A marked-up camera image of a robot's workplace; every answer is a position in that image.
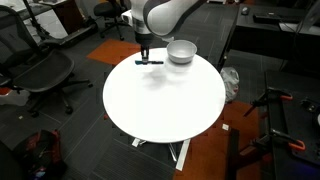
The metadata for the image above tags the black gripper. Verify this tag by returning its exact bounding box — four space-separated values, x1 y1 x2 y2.
138 32 154 64

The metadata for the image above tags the dark blue marker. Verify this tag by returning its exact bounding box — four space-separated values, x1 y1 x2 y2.
134 59 165 66

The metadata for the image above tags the white bowl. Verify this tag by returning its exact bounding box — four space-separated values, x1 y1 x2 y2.
166 39 198 65

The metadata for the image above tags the small black office chair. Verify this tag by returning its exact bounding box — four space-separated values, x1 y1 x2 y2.
93 0 139 42

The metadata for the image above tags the black kick scooter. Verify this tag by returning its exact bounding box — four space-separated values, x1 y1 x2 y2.
23 0 100 48

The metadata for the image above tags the white plastic shopping bag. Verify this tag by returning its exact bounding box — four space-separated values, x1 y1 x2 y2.
220 66 240 103

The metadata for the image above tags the white desk with cabinets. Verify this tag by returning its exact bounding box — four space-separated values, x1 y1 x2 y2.
0 0 71 41

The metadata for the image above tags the black mesh office chair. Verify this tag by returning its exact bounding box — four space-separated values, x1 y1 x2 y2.
0 4 94 118

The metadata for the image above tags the white metal table base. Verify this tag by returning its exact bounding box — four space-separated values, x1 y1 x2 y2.
131 137 192 172

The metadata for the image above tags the black computer keyboard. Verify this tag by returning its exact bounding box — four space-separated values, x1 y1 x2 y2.
252 12 283 25

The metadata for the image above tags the orange black bar clamp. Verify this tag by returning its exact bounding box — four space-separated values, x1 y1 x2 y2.
243 87 294 118
251 129 307 153

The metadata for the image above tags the white plastic object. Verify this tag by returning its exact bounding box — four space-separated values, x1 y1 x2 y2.
0 88 31 107

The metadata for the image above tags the red black backpack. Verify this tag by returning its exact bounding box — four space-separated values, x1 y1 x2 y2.
13 129 68 180

